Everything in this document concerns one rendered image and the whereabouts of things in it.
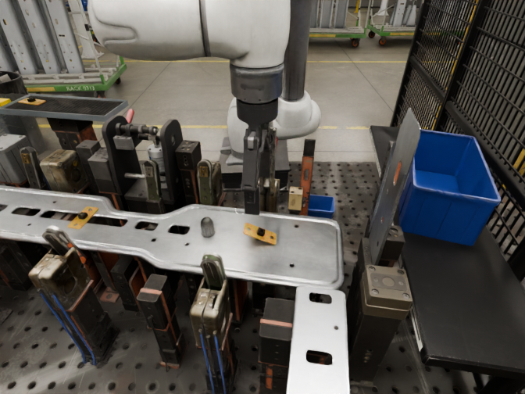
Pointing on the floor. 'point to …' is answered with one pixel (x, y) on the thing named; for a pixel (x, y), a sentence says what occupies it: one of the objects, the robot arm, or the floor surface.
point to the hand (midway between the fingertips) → (258, 189)
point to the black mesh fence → (449, 105)
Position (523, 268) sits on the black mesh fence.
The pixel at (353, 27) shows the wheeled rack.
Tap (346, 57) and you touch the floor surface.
